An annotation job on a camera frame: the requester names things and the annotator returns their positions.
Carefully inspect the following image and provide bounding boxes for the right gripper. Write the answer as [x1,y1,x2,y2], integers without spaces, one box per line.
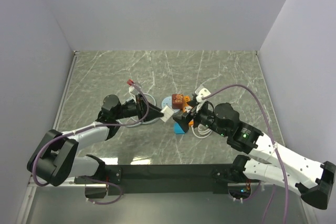
[172,99,228,136]

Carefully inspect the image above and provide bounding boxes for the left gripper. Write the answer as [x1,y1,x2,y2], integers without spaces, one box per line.
[114,93,164,122]

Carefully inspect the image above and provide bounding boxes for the white square plug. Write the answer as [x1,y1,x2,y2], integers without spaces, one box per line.
[160,105,175,122]

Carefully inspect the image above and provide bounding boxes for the round light blue power strip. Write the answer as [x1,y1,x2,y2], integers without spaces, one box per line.
[161,96,174,111]

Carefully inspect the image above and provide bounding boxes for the red cube socket adapter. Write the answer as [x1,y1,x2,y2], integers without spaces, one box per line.
[171,93,184,110]

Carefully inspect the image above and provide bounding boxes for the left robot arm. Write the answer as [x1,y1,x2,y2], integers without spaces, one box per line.
[27,94,173,186]

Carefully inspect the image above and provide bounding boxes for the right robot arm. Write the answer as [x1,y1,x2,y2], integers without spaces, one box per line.
[173,102,335,210]

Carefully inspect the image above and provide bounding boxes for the blue square adapter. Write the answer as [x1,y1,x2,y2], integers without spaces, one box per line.
[173,123,188,135]

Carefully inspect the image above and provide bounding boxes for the orange power strip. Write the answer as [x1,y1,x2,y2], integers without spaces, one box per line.
[182,95,194,128]

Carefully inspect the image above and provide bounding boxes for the black base beam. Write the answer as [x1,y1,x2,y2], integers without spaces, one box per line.
[103,164,249,194]

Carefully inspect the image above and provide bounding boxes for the light blue power cable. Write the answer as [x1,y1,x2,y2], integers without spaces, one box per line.
[115,93,161,128]

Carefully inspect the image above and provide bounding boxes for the white power cable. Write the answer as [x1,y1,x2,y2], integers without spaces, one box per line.
[191,124,215,139]

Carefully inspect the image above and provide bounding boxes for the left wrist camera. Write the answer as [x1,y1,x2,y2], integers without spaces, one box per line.
[127,79,143,103]

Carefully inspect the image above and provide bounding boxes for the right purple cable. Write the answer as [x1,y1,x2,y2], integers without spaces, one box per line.
[201,84,291,224]

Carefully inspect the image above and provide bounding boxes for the aluminium rail frame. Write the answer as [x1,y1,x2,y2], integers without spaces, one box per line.
[15,50,320,224]

